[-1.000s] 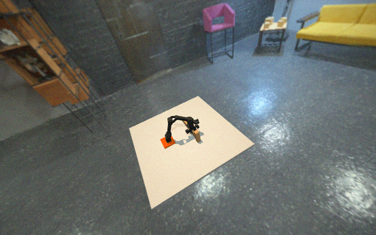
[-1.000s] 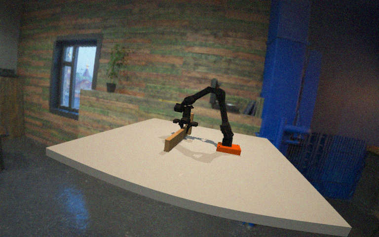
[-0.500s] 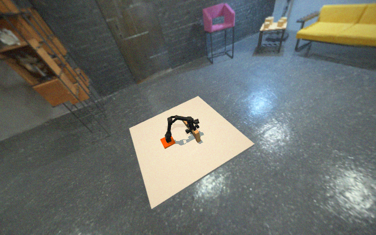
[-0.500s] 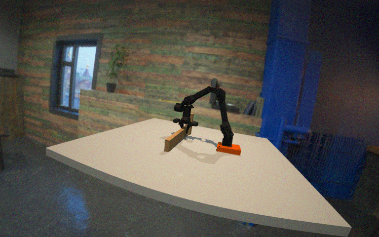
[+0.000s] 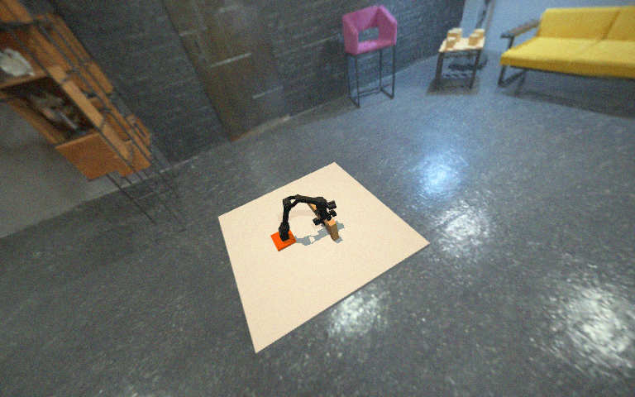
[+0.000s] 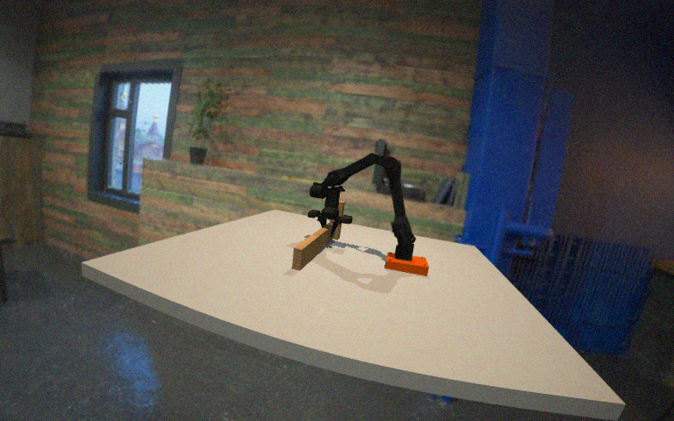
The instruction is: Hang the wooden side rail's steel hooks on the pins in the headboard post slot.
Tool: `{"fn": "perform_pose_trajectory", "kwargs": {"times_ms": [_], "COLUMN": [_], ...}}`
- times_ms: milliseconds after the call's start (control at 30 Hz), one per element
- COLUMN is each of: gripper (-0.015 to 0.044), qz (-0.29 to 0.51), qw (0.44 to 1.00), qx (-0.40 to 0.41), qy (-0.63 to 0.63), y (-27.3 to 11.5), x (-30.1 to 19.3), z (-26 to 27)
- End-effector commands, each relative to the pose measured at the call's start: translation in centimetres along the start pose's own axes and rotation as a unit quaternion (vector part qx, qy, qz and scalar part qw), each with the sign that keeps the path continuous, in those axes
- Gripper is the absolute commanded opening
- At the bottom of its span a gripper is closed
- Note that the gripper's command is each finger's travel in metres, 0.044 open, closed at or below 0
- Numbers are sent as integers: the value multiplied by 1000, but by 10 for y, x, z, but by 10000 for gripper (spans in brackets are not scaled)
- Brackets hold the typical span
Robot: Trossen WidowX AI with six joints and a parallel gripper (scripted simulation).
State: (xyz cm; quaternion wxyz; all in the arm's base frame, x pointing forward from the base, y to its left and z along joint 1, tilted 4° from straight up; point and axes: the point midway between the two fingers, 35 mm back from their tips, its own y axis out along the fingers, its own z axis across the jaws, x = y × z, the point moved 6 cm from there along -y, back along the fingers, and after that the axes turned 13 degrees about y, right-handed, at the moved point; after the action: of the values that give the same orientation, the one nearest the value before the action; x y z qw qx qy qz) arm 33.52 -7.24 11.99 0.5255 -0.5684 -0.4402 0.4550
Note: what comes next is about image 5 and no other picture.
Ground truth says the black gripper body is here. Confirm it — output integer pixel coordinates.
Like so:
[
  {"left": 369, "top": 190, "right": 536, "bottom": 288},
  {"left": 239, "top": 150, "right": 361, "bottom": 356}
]
[{"left": 313, "top": 209, "right": 337, "bottom": 226}]

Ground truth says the wooden post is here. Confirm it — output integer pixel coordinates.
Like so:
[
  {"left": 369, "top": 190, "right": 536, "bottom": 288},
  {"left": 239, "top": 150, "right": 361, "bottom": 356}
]
[{"left": 327, "top": 219, "right": 339, "bottom": 241}]

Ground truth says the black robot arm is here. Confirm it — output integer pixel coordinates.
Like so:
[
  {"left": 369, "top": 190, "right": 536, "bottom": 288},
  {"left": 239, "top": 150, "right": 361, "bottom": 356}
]
[{"left": 278, "top": 194, "right": 337, "bottom": 242}]

